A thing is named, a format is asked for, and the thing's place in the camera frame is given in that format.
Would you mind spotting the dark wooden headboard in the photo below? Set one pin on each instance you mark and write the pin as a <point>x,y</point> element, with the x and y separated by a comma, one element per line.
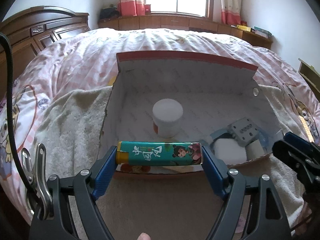
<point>37,35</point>

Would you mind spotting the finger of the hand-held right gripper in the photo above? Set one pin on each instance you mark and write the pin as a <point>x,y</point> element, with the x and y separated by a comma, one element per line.
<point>290,155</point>
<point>300,141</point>

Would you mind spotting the white jar with lid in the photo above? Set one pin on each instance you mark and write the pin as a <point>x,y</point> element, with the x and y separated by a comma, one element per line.
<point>167,112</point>

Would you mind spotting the yellow book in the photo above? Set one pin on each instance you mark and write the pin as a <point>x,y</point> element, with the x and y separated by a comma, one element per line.
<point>241,27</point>

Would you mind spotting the white charger plug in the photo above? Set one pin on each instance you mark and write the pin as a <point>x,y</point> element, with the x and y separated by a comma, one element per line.
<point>255,150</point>

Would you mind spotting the green printed lighter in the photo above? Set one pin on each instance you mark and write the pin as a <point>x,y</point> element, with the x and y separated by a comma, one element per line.
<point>155,153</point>

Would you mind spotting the white earbuds case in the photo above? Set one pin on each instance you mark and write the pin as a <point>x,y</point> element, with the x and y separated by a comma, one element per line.
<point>230,152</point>

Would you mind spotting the wooden ruler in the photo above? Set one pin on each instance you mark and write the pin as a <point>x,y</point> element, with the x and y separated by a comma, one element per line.
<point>306,125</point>

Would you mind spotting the grey perforated block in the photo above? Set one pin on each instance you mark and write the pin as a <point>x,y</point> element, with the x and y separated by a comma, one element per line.
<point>243,130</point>

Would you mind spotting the red cardboard box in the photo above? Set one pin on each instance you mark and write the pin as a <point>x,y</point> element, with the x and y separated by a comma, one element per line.
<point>187,80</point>

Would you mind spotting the pink printed quilt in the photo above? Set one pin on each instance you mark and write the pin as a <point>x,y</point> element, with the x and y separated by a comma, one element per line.
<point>162,40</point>

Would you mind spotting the white terry towel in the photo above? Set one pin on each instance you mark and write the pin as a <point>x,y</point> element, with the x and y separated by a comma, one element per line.
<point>70,120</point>

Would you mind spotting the person's left hand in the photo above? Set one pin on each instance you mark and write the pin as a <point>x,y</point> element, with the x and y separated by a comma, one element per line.
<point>144,237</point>

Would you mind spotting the small wooden box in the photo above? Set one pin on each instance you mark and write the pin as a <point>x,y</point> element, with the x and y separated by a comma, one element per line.
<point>147,9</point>

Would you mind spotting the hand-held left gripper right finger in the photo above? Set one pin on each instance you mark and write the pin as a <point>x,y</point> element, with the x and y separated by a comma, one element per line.
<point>213,170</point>

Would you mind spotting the wooden window cabinet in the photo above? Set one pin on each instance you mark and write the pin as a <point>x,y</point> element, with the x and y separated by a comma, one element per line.
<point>175,22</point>

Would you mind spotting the dark bag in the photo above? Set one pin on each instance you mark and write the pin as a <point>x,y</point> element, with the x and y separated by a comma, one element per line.
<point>109,13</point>

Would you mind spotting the light wooden shelf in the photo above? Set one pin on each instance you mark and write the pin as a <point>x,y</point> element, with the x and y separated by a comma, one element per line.
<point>310,72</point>

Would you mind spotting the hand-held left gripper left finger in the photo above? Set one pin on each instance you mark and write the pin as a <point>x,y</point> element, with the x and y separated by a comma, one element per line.
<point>103,172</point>

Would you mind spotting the blue correction tape dispenser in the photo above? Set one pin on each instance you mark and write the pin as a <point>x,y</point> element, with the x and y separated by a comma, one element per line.
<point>217,133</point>

